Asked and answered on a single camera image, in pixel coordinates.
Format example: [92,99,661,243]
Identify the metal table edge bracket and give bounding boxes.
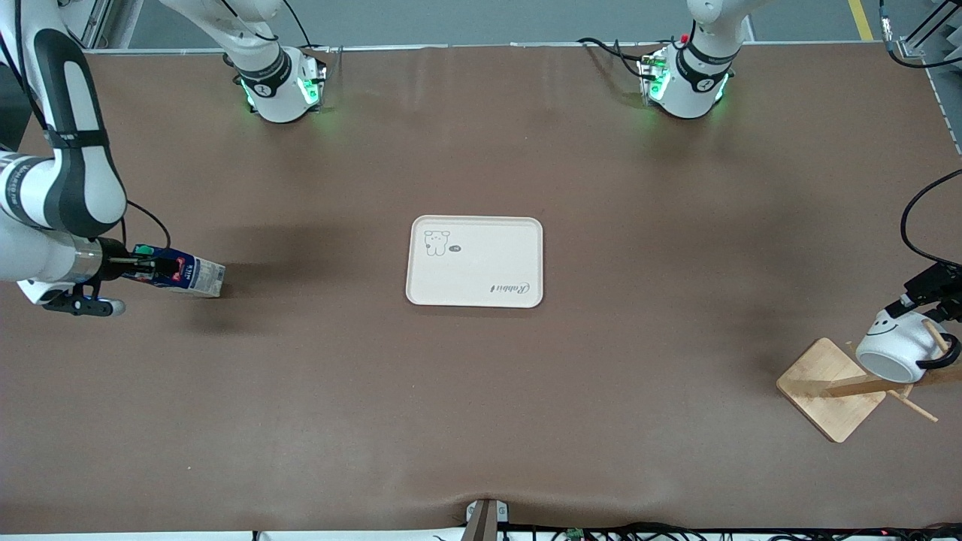
[464,498,510,541]

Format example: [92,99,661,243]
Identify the blue white milk carton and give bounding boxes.
[123,244,227,298]

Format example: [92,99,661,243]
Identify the white smiley mug black handle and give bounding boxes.
[855,308,962,384]

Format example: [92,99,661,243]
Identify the cream rabbit print tray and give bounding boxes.
[405,216,544,309]

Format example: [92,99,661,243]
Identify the aluminium frame profile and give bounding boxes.
[56,0,145,52]
[899,0,962,155]

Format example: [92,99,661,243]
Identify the wooden mug stand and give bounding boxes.
[776,319,962,444]

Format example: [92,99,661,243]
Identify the black arm base cables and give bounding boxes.
[577,36,652,80]

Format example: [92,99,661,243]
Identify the black arm base cable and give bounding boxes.
[281,0,343,55]

